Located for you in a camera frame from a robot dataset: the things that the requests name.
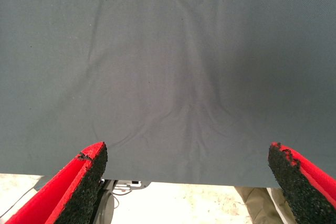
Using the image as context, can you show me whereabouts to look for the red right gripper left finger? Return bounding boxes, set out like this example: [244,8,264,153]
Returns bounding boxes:
[4,141,109,224]

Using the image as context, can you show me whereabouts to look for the dark grey table cloth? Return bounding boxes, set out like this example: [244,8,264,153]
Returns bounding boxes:
[0,0,336,188]

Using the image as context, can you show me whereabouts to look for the black table frame leg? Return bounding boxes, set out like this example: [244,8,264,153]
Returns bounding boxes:
[90,178,116,224]

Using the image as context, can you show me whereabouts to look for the white box under table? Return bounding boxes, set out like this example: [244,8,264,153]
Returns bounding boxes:
[112,179,152,191]

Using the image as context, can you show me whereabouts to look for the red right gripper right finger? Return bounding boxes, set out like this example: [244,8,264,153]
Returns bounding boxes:
[267,141,336,224]

